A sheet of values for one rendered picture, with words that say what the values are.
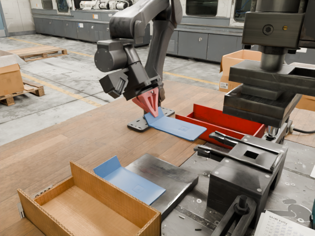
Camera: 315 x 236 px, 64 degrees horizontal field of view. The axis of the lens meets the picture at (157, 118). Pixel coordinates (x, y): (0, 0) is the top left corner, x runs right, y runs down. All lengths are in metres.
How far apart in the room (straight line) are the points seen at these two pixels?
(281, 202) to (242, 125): 0.31
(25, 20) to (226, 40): 8.58
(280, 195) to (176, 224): 0.25
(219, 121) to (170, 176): 0.34
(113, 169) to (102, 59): 0.26
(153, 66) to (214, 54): 4.88
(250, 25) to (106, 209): 0.43
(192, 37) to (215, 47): 0.63
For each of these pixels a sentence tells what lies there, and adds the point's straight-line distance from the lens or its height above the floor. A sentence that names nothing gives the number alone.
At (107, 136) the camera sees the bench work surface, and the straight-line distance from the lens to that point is 0.81.
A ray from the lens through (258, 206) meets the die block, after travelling 0.51.
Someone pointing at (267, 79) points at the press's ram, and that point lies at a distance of 0.46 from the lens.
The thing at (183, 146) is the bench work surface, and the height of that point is 0.90.
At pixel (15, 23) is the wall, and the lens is 11.78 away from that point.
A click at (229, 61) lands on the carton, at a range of 2.92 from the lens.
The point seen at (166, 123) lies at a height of 0.99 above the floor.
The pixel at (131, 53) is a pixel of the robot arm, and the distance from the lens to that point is 0.68.
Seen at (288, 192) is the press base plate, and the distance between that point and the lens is 0.66.
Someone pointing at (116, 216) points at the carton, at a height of 0.90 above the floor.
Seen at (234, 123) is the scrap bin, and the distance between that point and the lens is 0.85.
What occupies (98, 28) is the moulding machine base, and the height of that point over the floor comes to 0.50.
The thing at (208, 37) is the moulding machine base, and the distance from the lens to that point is 5.71.
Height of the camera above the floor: 1.29
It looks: 25 degrees down
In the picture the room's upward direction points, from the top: straight up
